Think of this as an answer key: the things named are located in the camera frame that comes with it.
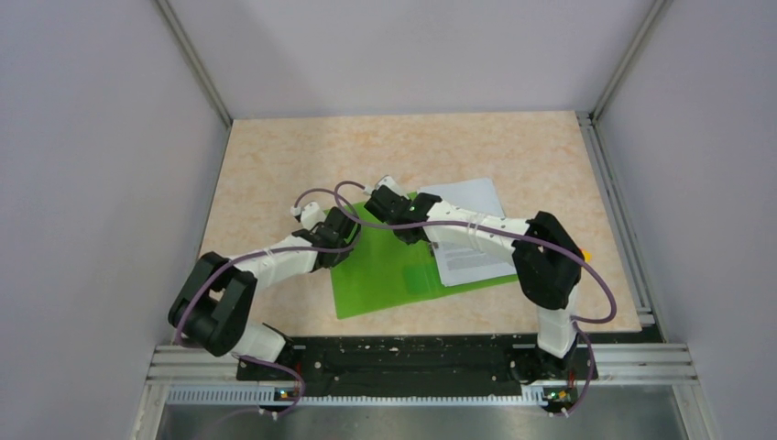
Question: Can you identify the green plastic clip folder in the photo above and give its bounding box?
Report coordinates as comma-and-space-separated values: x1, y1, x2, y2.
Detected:
331, 227, 518, 319

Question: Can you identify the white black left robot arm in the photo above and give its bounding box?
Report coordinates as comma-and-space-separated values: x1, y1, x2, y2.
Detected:
168, 208, 361, 379

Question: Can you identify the white printed paper sheet front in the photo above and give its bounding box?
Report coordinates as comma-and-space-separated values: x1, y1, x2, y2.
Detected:
419, 178, 517, 288

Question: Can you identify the aluminium frame rail front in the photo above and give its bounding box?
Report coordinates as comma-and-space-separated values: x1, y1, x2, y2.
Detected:
129, 344, 719, 439

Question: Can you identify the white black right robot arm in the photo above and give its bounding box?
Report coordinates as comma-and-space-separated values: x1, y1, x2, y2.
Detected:
365, 178, 585, 384

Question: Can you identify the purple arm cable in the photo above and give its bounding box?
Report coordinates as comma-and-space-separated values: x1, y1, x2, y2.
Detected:
334, 180, 618, 419
173, 186, 366, 420

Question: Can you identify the aluminium corner post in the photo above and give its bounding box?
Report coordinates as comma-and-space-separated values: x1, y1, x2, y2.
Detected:
150, 0, 234, 129
588, 0, 673, 125

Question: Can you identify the aluminium corner post right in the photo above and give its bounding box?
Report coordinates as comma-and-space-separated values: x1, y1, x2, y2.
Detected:
588, 0, 673, 125

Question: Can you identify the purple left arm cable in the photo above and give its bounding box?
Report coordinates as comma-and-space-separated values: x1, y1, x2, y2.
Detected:
173, 186, 366, 420

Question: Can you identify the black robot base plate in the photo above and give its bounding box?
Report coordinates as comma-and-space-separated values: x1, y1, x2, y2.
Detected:
179, 332, 662, 399

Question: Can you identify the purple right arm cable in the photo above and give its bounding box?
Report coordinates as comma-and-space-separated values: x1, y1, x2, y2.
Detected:
334, 180, 618, 419

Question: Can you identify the aluminium corner post left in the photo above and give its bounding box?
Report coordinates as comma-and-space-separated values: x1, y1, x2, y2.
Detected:
150, 0, 234, 129

